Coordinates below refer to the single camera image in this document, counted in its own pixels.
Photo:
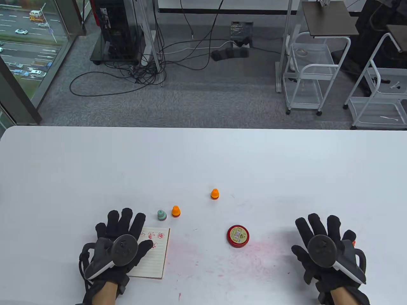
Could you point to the person's right hand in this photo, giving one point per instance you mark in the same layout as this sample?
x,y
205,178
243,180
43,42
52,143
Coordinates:
x,y
318,225

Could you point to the person's left hand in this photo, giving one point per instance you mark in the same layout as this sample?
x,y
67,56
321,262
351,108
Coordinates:
x,y
125,222

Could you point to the green reward stamp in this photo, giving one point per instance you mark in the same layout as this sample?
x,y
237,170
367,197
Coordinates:
x,y
162,216

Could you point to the spiral lined notebook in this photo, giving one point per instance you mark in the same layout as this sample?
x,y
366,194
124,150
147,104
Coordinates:
x,y
157,257

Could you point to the orange reward stamp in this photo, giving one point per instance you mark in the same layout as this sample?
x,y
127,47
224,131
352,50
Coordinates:
x,y
215,194
175,212

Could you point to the red ink pad lid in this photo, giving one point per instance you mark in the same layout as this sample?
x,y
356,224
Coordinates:
x,y
237,235

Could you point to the person's right forearm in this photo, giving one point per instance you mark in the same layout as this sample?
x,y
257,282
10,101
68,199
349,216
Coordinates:
x,y
340,298

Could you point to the person's left forearm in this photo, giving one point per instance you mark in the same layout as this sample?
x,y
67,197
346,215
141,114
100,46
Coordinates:
x,y
103,295

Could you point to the white plastic strip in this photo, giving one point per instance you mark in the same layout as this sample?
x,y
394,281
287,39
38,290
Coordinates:
x,y
389,118

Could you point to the black tool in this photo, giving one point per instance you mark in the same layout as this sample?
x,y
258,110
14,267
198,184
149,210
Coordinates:
x,y
380,80

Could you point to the small white plastic piece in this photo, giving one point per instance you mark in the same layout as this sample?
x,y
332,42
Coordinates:
x,y
395,85

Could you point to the clear round dish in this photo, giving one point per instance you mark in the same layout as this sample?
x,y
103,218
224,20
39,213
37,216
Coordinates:
x,y
302,52

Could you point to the black foot pedal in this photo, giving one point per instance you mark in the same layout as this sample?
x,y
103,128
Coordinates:
x,y
229,54

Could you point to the black computer tower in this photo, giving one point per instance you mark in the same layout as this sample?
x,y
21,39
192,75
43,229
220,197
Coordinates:
x,y
116,28

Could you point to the large glass window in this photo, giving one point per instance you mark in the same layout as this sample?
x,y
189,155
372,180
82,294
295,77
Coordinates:
x,y
28,47

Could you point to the brown side table top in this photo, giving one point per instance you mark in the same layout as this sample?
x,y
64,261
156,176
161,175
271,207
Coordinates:
x,y
399,36
330,19

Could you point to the aluminium frame post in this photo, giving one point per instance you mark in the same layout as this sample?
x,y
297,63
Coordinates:
x,y
160,79
279,79

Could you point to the silver metal bracket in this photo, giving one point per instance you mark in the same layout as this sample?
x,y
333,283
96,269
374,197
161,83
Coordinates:
x,y
324,2

